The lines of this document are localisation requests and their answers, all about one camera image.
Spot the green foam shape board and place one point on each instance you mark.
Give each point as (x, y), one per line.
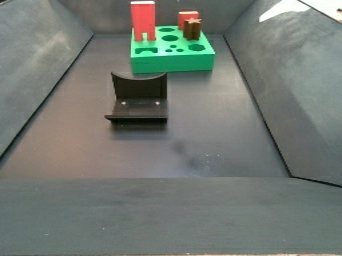
(171, 53)

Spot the black curved cradle stand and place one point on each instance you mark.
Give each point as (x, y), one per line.
(140, 98)

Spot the brown star block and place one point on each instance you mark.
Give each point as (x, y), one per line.
(191, 31)

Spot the short red rounded block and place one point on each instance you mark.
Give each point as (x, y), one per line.
(184, 15)

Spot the tall red arch block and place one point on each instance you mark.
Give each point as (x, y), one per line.
(143, 19)

